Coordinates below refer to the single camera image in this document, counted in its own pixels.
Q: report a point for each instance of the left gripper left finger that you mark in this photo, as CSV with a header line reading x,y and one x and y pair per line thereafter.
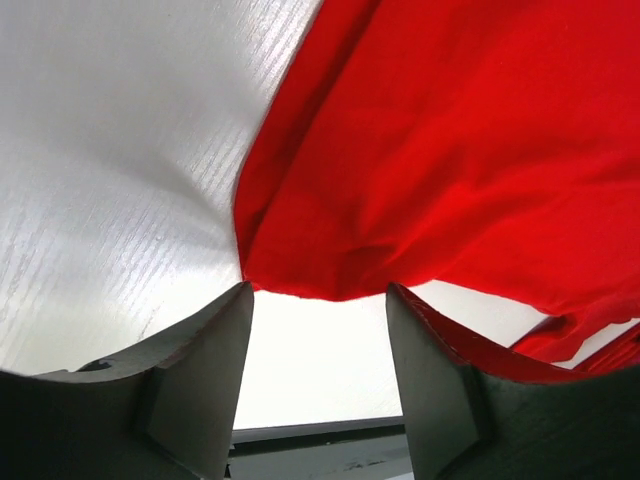
x,y
163,408

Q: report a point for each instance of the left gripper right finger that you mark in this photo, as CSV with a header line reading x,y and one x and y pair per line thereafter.
x,y
474,409

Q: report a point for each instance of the red t shirt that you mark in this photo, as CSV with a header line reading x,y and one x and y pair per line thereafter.
x,y
492,145

